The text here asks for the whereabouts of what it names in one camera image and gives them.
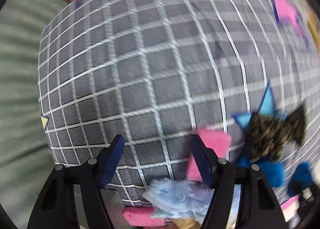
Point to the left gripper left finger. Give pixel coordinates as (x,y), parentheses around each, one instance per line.
(108,160)

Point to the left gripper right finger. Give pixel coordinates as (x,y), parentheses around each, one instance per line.
(205,159)

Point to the pink foam sponge block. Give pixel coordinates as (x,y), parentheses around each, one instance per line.
(218,141)

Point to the light blue fluffy cloth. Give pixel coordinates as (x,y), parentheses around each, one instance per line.
(182,199)

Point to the leopard print scrunchie cloth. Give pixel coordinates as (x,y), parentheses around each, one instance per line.
(269,135)

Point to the blue plush toy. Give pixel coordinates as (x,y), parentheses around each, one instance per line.
(274,172)

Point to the beige knitted cloth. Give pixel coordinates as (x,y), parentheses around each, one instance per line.
(186,223)

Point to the grey checked star rug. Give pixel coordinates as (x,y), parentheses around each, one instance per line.
(155,70)

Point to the green pleated curtain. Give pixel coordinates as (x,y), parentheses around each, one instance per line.
(26,160)

